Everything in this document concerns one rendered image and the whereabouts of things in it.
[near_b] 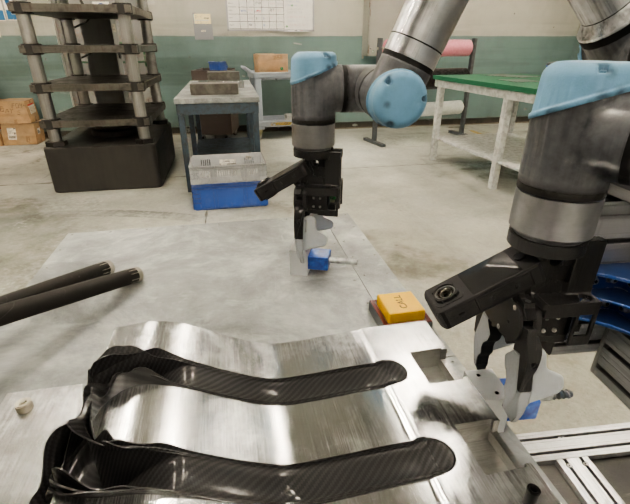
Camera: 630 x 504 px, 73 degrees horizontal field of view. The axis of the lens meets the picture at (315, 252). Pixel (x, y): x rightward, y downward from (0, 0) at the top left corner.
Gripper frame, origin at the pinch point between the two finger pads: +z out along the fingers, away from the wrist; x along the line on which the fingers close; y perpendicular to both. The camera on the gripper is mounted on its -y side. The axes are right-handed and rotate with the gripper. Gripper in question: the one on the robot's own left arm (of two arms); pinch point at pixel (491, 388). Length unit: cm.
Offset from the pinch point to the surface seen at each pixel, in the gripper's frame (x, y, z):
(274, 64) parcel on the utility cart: 579, -13, -10
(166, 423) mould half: -9.1, -34.4, -8.2
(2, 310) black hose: 18, -62, -4
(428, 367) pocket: 2.5, -7.0, -1.7
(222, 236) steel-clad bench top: 59, -37, 5
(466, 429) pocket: -8.4, -7.2, -3.5
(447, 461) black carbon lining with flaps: -12.0, -10.6, -4.1
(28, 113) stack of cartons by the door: 574, -330, 46
